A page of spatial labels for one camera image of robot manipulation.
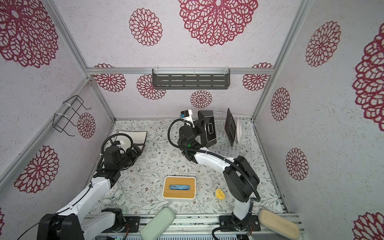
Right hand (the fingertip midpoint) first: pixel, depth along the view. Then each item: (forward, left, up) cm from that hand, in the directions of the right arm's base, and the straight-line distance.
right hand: (206, 119), depth 78 cm
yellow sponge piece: (-28, -8, -29) cm, 41 cm away
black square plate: (+7, -15, -14) cm, 22 cm away
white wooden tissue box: (-26, +15, -29) cm, 41 cm away
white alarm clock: (-33, +50, -27) cm, 65 cm away
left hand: (-11, +36, -15) cm, 40 cm away
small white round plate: (+10, -23, -19) cm, 31 cm away
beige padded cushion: (-42, -35, -29) cm, 62 cm away
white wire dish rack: (+5, -13, -30) cm, 33 cm away
